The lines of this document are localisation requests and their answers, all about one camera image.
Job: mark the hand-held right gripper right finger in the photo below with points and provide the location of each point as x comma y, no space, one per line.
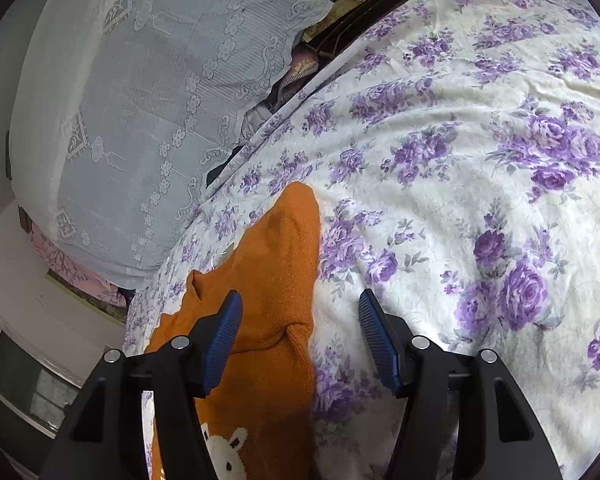
380,345

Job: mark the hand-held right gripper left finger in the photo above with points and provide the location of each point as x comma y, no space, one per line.
225,340

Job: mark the orange knit sweater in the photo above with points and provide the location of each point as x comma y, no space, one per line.
275,285

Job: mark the pink patterned cloth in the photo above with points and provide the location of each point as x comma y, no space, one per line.
75,275

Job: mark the dark cloth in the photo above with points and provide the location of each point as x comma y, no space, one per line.
220,175

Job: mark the purple floral bedsheet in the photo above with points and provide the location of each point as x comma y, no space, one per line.
430,185

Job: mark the white framed window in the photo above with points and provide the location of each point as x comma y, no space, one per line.
20,375

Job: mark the grey folded cloth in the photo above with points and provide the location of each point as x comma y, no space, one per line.
257,120

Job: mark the white lace cover cloth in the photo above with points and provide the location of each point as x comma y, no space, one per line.
155,110

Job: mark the pink zip jacket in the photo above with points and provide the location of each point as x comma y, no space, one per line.
300,67

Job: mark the dark wooden headboard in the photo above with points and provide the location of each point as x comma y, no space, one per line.
360,5

